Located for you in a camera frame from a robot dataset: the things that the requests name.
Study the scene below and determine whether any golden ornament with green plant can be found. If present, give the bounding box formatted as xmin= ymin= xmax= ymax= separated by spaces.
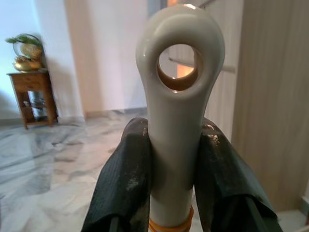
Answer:
xmin=5 ymin=33 xmax=46 ymax=73

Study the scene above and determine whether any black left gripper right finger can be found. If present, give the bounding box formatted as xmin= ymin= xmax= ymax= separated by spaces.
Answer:
xmin=194 ymin=117 xmax=283 ymax=232

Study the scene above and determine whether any grey long-handled broom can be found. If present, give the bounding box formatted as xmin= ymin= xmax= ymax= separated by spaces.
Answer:
xmin=135 ymin=3 xmax=226 ymax=232

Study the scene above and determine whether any light wooden door panel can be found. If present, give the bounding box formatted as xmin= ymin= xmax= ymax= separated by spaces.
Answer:
xmin=231 ymin=0 xmax=309 ymax=214

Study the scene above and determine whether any orange rubber band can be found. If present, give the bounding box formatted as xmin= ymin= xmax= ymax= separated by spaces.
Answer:
xmin=148 ymin=205 xmax=195 ymax=231

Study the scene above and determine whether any brown wooden side table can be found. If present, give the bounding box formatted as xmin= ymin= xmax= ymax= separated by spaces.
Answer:
xmin=6 ymin=70 xmax=59 ymax=130

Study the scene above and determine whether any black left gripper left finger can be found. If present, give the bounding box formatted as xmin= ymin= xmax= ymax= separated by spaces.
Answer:
xmin=81 ymin=117 xmax=153 ymax=232

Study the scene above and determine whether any silver metal vessel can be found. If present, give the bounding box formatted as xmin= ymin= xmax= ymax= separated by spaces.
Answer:
xmin=27 ymin=90 xmax=47 ymax=117

